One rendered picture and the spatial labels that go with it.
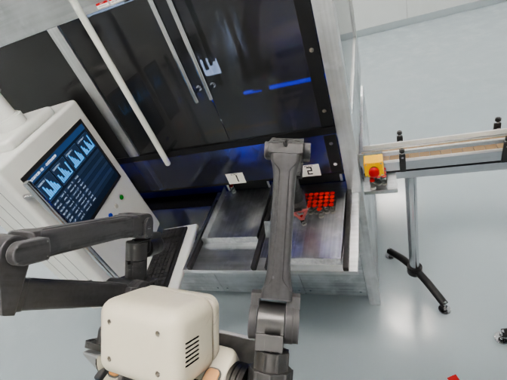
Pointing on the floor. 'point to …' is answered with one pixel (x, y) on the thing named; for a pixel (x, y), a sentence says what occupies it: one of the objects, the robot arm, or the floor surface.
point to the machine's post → (345, 130)
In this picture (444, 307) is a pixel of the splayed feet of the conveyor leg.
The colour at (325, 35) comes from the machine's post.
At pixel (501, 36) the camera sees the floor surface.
